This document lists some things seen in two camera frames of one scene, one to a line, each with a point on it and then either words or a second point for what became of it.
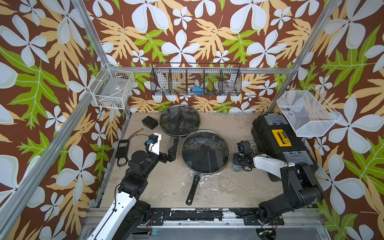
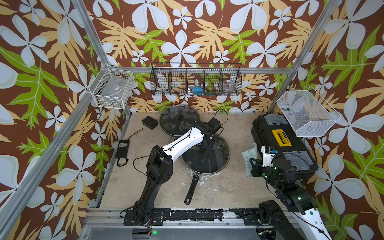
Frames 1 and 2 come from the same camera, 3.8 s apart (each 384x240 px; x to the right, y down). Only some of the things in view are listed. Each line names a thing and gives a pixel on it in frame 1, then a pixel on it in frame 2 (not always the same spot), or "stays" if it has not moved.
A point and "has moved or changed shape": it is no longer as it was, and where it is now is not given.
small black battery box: x=149 y=122 stays
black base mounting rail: x=251 y=216 stays
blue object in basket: x=198 y=90 stays
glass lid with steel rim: x=205 y=152 stays
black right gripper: x=235 y=156 -> x=256 y=168
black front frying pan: x=203 y=152 stays
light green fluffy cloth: x=239 y=168 has moved or changed shape
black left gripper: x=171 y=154 -> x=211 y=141
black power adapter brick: x=122 y=151 stays
